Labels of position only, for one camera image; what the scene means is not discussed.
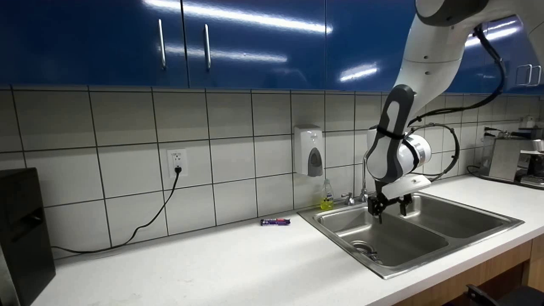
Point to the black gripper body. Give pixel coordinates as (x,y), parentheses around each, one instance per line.
(377,204)

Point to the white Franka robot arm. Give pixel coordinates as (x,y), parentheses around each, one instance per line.
(430,61)

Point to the stainless steel double sink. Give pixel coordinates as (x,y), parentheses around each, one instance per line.
(418,238)

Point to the chrome gooseneck faucet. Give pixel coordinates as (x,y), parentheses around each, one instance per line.
(362,188)

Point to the chrome faucet knob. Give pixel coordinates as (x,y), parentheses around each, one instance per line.
(347,198)

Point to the yellow dish soap bottle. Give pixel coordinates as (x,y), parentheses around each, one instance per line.
(325,200)

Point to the wooden base cabinet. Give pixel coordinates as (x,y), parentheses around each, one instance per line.
(486,268)

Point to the purple marker pen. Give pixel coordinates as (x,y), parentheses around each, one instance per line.
(274,221)

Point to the grey countertop machine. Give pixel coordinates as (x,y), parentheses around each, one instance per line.
(507,158)

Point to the black chair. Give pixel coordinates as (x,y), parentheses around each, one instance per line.
(510,297)

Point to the blue cabinet door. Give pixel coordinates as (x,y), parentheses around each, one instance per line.
(537,51)
(85,44)
(255,68)
(367,34)

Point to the black coffee maker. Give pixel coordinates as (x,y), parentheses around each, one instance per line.
(25,238)

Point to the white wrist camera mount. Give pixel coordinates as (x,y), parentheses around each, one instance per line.
(408,185)

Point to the white wall soap dispenser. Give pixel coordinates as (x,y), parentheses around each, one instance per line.
(308,149)

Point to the white wall outlet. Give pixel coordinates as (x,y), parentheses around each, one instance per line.
(177,158)

